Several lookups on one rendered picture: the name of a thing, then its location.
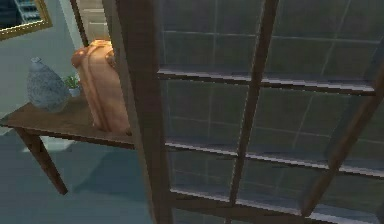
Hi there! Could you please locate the small green potted plant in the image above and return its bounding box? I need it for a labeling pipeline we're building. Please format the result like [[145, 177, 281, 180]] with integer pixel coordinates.
[[64, 74, 82, 98]]

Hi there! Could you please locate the gold framed wall picture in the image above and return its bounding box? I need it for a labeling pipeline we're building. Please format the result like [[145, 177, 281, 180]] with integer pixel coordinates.
[[0, 0, 54, 42]]

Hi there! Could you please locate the brown wooden glass shelf unit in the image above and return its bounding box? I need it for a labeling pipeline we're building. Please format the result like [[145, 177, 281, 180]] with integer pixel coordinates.
[[101, 0, 384, 224]]

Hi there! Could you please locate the white room door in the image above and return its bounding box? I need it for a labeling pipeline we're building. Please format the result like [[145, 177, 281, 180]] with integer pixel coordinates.
[[69, 0, 111, 48]]

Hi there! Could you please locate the orange clay statue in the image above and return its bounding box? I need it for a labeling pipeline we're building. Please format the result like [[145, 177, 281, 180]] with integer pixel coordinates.
[[70, 39, 132, 134]]

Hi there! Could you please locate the brown wooden side table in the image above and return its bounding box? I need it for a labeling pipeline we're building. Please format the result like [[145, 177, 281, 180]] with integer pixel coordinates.
[[0, 96, 136, 196]]

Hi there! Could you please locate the grey speckled vase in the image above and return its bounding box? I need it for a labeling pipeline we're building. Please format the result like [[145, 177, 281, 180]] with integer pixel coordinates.
[[26, 56, 71, 113]]

